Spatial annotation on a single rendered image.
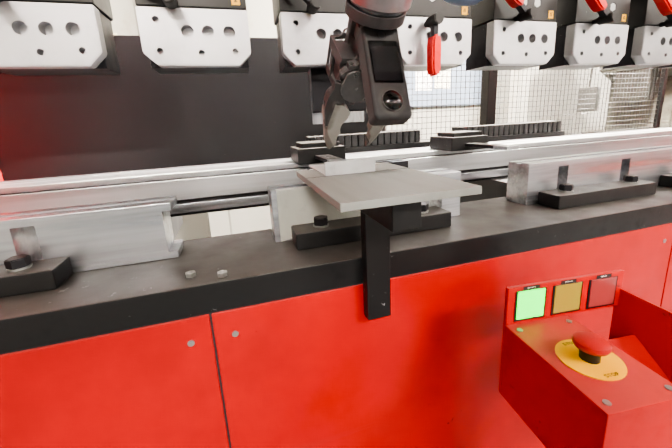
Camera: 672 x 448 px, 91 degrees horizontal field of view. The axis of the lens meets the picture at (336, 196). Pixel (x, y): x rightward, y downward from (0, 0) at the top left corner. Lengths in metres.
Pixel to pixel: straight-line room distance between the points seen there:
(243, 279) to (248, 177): 0.39
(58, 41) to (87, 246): 0.29
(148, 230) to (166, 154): 0.54
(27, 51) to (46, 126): 0.60
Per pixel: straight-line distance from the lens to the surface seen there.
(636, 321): 0.69
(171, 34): 0.58
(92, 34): 0.60
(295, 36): 0.58
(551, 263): 0.78
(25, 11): 0.63
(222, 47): 0.57
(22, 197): 0.95
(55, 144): 1.20
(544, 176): 0.89
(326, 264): 0.51
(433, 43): 0.64
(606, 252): 0.89
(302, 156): 0.80
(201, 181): 0.85
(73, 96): 1.18
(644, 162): 1.14
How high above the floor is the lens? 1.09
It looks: 13 degrees down
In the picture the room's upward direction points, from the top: 3 degrees counter-clockwise
